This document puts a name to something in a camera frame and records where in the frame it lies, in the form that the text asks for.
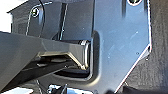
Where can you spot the round base emblem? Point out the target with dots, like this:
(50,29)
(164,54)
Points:
(134,1)

